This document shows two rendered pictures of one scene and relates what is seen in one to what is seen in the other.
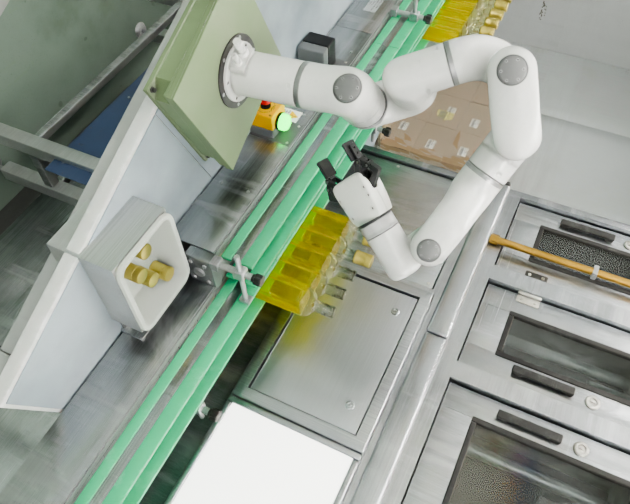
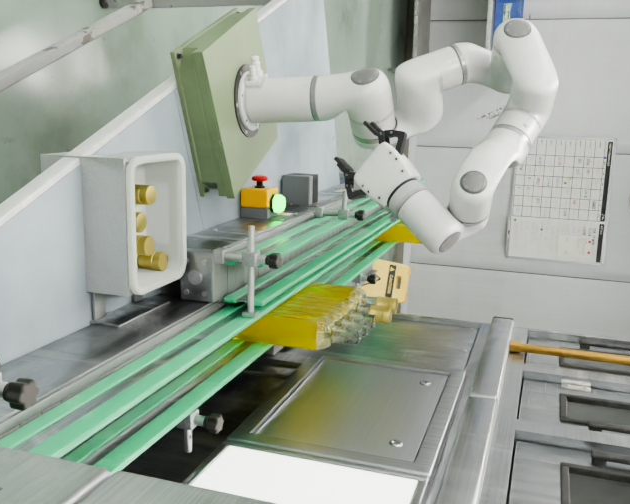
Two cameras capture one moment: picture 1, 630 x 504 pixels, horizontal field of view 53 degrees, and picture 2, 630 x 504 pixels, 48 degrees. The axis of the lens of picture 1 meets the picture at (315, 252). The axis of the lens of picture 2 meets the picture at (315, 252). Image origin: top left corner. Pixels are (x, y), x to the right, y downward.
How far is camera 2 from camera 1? 0.99 m
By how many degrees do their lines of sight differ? 42
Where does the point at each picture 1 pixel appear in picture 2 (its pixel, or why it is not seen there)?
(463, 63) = (469, 52)
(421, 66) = (432, 56)
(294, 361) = (308, 416)
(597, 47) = not seen: hidden behind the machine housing
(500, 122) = (518, 64)
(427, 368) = (484, 417)
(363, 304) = (384, 380)
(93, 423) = (50, 370)
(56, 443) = not seen: outside the picture
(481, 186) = (511, 136)
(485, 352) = (547, 419)
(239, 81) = (253, 93)
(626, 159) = not seen: outside the picture
